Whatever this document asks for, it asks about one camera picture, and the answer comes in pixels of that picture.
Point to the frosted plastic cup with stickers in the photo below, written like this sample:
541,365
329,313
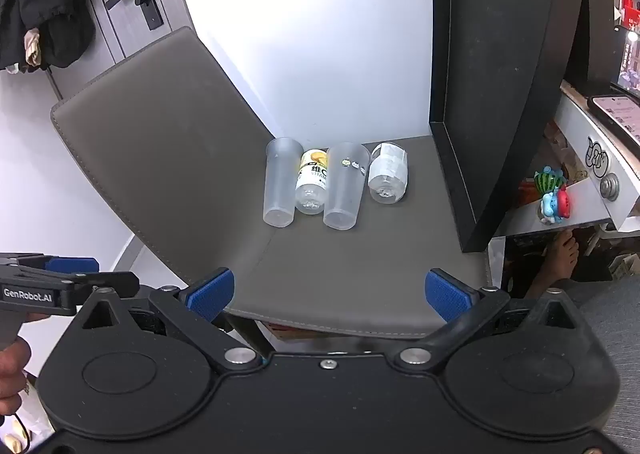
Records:
345,184

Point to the black smartphone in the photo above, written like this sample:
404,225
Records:
617,110

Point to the grey leather chair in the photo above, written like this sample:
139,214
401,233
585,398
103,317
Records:
175,134

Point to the white label clear bottle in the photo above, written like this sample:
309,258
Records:
387,174

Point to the white desk drawer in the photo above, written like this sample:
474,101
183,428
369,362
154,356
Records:
580,144

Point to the blue and red toy figure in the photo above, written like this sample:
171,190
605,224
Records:
552,208

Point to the watermelon toy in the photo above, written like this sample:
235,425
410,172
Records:
549,179

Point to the person's left hand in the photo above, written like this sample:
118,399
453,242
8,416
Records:
12,369

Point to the yellow label plastic bottle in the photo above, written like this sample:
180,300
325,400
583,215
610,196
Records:
312,184

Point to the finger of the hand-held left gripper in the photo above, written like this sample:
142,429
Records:
75,264
115,282

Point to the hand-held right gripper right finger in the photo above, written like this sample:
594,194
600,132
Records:
445,301

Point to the round metal drawer knob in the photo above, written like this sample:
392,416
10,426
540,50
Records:
608,185

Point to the beige cloth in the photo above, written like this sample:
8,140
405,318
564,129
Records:
32,47

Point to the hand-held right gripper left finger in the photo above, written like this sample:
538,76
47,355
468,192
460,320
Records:
212,294

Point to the computer monitor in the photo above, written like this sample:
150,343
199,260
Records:
629,62

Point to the person's bare foot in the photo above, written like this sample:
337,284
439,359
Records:
557,259

